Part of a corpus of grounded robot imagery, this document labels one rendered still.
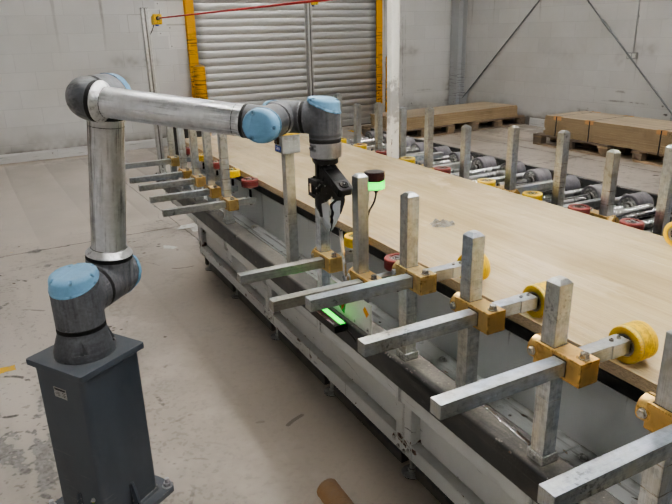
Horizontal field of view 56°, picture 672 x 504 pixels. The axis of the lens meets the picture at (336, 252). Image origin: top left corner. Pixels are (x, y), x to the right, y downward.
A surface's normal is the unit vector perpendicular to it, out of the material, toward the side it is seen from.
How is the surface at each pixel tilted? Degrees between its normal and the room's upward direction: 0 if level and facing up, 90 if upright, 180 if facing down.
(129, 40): 90
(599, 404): 90
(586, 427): 90
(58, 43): 90
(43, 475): 0
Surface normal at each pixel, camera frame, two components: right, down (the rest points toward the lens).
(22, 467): -0.02, -0.94
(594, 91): -0.86, 0.19
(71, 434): -0.49, 0.30
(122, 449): 0.87, 0.14
